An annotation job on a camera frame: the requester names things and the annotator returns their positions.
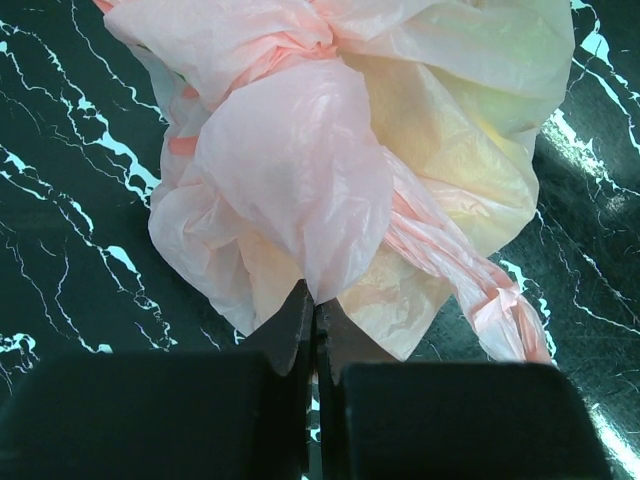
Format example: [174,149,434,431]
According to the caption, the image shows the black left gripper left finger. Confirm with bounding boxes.
[1,281,313,479]

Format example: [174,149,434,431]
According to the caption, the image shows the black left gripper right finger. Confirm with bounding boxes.
[314,301,611,479]

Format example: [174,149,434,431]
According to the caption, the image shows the pink plastic bag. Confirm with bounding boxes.
[99,1,574,363]

